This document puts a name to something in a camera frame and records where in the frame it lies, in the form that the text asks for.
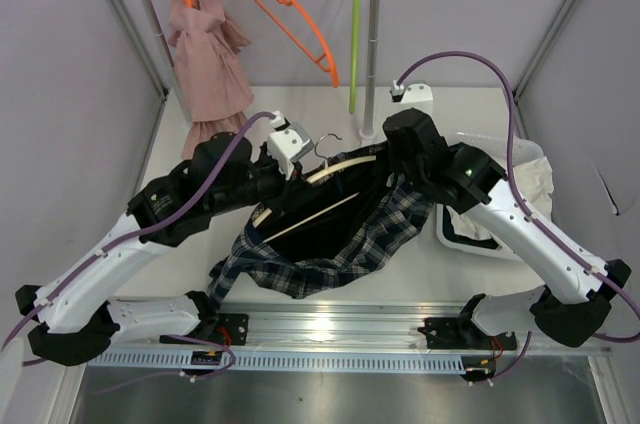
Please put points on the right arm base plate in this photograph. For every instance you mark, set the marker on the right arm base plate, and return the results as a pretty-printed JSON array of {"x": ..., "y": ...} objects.
[{"x": 459, "y": 333}]

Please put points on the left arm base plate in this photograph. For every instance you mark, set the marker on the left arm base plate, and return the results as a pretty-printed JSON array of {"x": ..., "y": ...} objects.
[{"x": 221, "y": 328}]

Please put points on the slotted cable duct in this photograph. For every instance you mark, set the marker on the slotted cable duct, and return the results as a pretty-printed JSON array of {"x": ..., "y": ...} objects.
[{"x": 250, "y": 360}]

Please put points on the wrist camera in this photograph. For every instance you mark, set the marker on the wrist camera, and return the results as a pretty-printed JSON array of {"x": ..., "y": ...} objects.
[
  {"x": 406, "y": 96},
  {"x": 287, "y": 144}
]

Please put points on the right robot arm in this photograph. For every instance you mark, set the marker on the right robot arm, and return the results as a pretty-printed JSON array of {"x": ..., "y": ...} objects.
[{"x": 575, "y": 297}]

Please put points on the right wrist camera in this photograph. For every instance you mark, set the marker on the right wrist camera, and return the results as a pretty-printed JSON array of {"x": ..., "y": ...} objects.
[{"x": 406, "y": 96}]

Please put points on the aluminium mounting rail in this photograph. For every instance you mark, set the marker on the aluminium mounting rail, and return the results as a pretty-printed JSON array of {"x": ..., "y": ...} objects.
[{"x": 302, "y": 326}]

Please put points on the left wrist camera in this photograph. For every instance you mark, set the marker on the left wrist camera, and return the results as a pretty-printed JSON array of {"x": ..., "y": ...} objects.
[{"x": 287, "y": 144}]

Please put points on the green plastic hanger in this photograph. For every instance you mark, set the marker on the green plastic hanger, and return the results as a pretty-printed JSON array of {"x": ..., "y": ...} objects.
[{"x": 355, "y": 29}]

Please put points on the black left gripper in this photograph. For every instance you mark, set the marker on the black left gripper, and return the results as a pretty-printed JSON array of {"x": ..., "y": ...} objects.
[{"x": 263, "y": 158}]

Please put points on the white laundry basket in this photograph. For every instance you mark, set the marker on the white laundry basket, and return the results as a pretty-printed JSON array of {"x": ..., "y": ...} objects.
[{"x": 523, "y": 151}]

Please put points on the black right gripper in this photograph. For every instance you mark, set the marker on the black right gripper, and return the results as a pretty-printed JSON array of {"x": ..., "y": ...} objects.
[{"x": 394, "y": 156}]

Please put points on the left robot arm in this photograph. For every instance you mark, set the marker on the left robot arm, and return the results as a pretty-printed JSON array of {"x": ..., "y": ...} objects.
[{"x": 78, "y": 316}]

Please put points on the pink pleated skirt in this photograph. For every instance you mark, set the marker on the pink pleated skirt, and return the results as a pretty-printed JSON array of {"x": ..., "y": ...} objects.
[{"x": 214, "y": 84}]

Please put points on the white crumpled garment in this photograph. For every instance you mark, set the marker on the white crumpled garment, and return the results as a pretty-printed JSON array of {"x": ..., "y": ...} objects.
[{"x": 535, "y": 182}]

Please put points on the navy plaid skirt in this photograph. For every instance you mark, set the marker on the navy plaid skirt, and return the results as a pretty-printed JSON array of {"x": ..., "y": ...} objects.
[{"x": 356, "y": 240}]

